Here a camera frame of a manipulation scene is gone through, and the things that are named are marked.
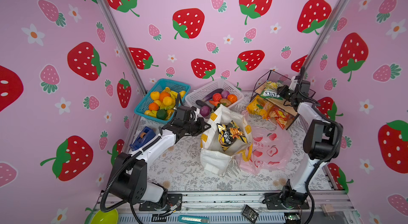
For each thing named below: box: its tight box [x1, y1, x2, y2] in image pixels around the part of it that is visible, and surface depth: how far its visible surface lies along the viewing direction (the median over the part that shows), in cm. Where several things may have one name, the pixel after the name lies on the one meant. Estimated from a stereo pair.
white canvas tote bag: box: [200, 104, 253, 176], surface depth 83 cm
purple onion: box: [199, 105, 211, 118], surface depth 106 cm
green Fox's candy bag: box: [260, 80, 284, 101], surface depth 97 cm
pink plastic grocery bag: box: [234, 125, 295, 176], surface depth 88 cm
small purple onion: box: [220, 90, 230, 99], surface depth 113 cm
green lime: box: [156, 109, 168, 120], surface depth 100 cm
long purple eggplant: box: [202, 88, 224, 102], surface depth 117 cm
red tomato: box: [212, 92, 223, 102], surface depth 113 cm
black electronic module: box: [241, 204, 260, 224], surface depth 71 cm
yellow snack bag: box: [246, 95, 272, 120], surface depth 105 cm
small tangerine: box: [148, 102, 159, 111], surface depth 107 cm
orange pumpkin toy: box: [226, 93, 238, 104], surface depth 109 cm
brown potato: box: [219, 98, 232, 107], surface depth 106 cm
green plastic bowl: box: [90, 208, 119, 224], surface depth 70 cm
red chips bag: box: [266, 105, 301, 131], surface depth 96 cm
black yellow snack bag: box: [216, 119, 249, 152], surface depth 83 cm
